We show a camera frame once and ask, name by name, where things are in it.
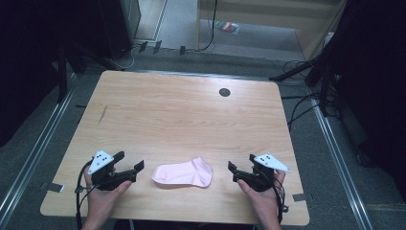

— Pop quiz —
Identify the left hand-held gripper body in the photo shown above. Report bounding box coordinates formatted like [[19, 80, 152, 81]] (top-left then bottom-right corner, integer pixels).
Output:
[[87, 149, 138, 192]]

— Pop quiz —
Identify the black hanging cable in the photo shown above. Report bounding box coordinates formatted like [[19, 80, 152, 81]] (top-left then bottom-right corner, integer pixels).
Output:
[[194, 0, 219, 53]]

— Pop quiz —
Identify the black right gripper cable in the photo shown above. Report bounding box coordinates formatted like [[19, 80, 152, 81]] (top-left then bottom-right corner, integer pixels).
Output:
[[270, 173, 290, 224]]

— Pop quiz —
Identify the person's right hand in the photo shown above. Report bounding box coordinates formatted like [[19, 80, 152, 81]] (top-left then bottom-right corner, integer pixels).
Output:
[[237, 170, 287, 221]]

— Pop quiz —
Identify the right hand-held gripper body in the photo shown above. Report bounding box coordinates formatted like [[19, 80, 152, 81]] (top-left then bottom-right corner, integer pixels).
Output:
[[232, 152, 292, 193]]

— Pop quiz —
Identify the person's left hand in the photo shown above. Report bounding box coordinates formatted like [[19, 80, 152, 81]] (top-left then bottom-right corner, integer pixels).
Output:
[[83, 173, 133, 221]]

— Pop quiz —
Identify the dark cabinet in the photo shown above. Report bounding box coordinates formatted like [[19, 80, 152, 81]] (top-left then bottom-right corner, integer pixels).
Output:
[[95, 0, 142, 60]]

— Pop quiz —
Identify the bundle of black floor cables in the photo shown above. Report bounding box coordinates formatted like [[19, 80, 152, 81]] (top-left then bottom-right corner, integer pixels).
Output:
[[281, 58, 324, 130]]

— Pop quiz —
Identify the colourful packet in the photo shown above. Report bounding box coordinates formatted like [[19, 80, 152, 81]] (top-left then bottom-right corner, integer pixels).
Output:
[[214, 20, 240, 35]]

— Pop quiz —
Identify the black metal stand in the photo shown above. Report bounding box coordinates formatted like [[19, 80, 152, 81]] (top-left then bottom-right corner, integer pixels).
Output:
[[268, 56, 340, 118], [56, 44, 87, 104]]

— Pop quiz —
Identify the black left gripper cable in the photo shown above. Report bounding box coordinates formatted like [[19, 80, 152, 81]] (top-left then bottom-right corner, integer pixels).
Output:
[[74, 158, 97, 230]]

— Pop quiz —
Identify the light wooden furniture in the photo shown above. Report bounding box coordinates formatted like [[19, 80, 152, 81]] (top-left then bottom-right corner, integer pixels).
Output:
[[194, 0, 349, 61]]

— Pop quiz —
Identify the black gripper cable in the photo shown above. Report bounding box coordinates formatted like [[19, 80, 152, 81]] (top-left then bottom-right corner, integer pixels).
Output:
[[270, 173, 290, 224], [74, 158, 97, 230]]

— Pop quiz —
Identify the metal floor rail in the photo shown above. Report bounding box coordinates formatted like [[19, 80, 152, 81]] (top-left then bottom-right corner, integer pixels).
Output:
[[0, 72, 78, 221], [310, 98, 375, 230], [133, 69, 276, 81]]

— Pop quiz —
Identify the white cable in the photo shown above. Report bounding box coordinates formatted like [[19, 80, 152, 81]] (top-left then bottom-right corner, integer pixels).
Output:
[[110, 43, 138, 71]]

